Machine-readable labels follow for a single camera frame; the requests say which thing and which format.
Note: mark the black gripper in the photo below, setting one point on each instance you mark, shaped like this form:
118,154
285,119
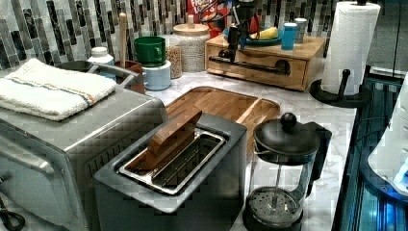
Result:
233,40

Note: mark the blue plate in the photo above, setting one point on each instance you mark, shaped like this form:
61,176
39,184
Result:
259,42

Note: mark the black paper towel holder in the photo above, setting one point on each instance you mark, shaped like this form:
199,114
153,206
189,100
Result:
358,100

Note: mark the white folded towel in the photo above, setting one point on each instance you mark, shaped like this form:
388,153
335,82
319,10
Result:
43,90

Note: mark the wooden cutting board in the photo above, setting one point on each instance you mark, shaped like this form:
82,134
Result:
244,109

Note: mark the white plastic bottle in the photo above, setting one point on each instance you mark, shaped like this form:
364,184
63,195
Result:
100,55

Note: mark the brown wooden toast slice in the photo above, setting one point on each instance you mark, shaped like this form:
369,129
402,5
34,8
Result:
178,130

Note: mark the glass french press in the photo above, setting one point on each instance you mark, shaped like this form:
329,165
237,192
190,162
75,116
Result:
288,158

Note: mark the green mug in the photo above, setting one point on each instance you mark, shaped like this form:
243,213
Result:
150,51

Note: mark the wooden drawer box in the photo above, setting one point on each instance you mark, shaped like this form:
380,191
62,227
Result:
305,61

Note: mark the small glass grain jar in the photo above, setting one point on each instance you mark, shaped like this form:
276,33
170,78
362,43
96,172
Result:
173,54

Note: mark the yellow banana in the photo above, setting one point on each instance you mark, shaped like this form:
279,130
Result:
269,33

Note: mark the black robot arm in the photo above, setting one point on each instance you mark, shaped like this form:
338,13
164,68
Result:
242,12

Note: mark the wooden utensil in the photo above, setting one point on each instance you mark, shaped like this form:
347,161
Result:
122,38

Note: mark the blue shaker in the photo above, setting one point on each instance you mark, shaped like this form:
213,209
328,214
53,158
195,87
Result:
289,34

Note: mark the grey shaker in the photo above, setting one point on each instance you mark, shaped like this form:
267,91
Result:
300,29

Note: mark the silver toaster oven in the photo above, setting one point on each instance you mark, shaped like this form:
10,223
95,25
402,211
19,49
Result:
47,166

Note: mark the grey toaster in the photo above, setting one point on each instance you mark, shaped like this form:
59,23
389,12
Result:
201,189

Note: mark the glass jar with wooden lid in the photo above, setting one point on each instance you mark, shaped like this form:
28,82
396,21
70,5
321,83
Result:
192,37

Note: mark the light blue mug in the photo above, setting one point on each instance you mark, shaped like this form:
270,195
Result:
158,77

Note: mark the black drawer handle bar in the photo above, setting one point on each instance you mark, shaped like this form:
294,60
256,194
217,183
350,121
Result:
281,67

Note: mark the red cereal box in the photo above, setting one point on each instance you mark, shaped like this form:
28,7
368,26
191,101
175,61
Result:
213,13

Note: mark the white paper towel roll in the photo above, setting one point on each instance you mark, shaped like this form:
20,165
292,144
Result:
349,45

